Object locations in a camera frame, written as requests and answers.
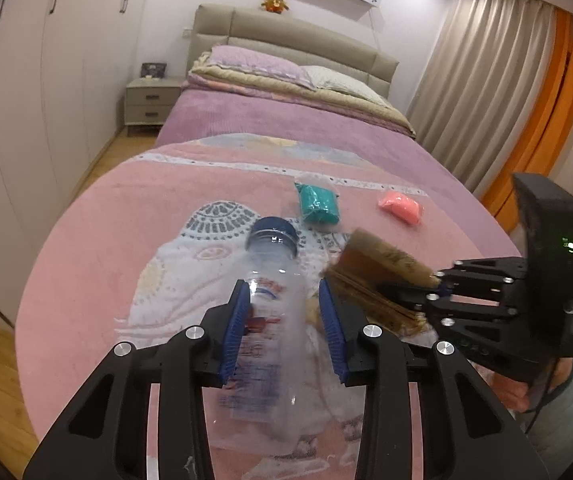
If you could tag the beige padded headboard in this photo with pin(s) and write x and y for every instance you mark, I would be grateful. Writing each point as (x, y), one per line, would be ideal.
(291, 35)

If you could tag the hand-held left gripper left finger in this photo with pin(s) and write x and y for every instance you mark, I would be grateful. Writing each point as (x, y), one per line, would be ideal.
(234, 330)

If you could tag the beige folded quilt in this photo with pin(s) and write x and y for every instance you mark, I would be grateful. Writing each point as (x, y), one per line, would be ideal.
(316, 102)

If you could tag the clear plastic bottle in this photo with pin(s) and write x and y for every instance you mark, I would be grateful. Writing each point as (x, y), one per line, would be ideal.
(271, 270)

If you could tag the person's right forearm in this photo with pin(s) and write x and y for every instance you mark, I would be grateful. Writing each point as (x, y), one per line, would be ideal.
(571, 410)

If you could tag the white patterned pillow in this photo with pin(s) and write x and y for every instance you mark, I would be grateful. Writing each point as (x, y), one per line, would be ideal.
(341, 82)

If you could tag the teal packet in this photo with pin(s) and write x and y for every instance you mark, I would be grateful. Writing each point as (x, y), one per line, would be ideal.
(316, 205)

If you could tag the beige curtain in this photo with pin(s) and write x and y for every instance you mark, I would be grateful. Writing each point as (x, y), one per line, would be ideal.
(486, 85)

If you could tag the brown cardboard piece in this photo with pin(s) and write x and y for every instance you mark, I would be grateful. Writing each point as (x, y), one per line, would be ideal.
(366, 260)

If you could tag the small picture frame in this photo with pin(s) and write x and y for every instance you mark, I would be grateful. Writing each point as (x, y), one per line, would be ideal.
(153, 70)

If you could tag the grey nightstand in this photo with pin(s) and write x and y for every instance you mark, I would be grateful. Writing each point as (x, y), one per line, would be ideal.
(151, 105)

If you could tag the pink printed blanket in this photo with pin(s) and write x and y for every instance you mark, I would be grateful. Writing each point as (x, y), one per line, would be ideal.
(116, 235)

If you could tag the purple pillow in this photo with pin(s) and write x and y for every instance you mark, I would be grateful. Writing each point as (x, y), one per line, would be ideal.
(256, 65)

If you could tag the purple bedspread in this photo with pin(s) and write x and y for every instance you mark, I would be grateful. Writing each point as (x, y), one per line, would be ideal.
(276, 115)

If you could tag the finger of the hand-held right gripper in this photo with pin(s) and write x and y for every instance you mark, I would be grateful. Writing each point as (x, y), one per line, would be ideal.
(486, 274)
(466, 317)

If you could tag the orange curtain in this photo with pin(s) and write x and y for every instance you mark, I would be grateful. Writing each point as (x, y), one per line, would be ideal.
(551, 125)

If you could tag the pink packet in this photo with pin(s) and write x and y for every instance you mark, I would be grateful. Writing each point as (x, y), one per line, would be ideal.
(400, 207)

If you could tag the orange plush toy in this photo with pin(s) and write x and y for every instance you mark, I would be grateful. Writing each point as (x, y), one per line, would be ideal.
(274, 4)

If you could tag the white wardrobe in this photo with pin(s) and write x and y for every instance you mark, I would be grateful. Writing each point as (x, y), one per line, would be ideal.
(41, 85)

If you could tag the person's right hand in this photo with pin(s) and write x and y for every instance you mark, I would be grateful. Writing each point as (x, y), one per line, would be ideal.
(511, 392)

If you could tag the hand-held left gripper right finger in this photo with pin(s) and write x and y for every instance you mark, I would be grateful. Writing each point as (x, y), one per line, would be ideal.
(330, 330)

